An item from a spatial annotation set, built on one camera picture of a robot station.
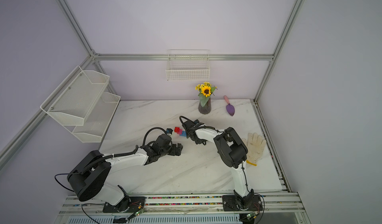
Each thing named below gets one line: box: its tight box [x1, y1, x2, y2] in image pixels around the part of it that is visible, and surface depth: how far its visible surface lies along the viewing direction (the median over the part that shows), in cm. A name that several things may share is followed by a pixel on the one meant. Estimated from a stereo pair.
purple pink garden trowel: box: [223, 95, 236, 117], surface depth 117 cm
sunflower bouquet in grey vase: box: [194, 81, 218, 115], surface depth 95 cm
